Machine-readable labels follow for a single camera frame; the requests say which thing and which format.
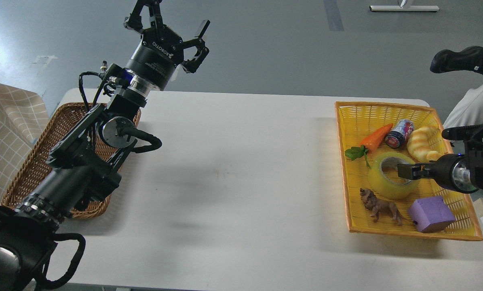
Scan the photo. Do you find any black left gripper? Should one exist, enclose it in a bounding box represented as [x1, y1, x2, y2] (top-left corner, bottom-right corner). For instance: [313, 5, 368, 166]
[123, 0, 211, 91]

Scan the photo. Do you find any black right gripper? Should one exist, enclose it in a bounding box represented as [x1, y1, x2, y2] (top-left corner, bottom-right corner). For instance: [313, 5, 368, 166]
[397, 154, 479, 194]

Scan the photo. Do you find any yellow tape roll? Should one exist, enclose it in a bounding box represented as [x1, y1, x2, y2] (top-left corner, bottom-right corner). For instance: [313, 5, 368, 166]
[367, 152, 420, 200]

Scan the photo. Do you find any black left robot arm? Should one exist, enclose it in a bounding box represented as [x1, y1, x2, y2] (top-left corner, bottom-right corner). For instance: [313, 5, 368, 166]
[0, 0, 210, 291]

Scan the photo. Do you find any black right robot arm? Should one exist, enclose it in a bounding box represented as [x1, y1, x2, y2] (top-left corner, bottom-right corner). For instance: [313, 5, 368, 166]
[398, 124, 483, 194]

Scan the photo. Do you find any small soda can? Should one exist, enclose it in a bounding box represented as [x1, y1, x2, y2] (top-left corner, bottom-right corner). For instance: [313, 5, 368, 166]
[385, 118, 415, 149]

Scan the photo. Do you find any purple foam block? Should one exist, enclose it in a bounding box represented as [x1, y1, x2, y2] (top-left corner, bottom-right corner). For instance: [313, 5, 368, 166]
[407, 196, 456, 233]

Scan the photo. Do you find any orange toy carrot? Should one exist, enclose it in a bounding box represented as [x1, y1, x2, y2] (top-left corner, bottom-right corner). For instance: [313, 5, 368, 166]
[344, 123, 393, 168]

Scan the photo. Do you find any yellow plastic basket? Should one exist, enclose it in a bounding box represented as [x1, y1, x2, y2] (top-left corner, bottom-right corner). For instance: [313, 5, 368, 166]
[335, 101, 483, 241]

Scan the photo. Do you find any brown toy lion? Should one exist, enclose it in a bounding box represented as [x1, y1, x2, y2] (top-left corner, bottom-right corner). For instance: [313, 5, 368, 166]
[359, 188, 404, 226]

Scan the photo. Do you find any brown wicker basket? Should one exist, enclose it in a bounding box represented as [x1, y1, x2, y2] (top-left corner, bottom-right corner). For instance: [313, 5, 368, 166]
[0, 102, 117, 219]

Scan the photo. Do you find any beige checkered cloth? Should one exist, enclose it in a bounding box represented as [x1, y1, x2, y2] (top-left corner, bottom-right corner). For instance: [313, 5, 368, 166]
[0, 83, 49, 201]

